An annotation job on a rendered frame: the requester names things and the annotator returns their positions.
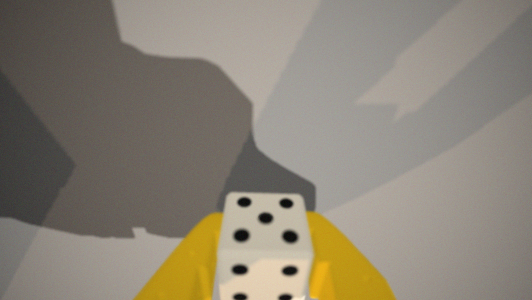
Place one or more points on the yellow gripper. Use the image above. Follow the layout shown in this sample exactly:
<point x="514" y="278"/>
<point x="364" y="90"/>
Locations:
<point x="339" y="270"/>

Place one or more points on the white die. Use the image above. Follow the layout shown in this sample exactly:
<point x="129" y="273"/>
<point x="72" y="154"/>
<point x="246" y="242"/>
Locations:
<point x="265" y="250"/>

